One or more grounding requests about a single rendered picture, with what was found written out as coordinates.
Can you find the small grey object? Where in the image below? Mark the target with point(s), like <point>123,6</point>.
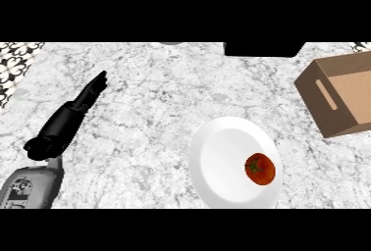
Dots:
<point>170,43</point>

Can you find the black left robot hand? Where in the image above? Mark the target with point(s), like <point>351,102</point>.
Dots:
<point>59,125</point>

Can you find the brown cardboard box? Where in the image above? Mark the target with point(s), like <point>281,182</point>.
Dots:
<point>345,94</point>

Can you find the black appliance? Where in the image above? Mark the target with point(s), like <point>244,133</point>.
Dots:
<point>263,49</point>

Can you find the red tomato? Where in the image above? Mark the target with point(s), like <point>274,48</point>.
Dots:
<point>260,169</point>

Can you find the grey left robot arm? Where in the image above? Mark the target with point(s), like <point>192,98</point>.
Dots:
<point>30,188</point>

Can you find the white plate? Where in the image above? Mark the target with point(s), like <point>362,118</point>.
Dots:
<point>222,153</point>

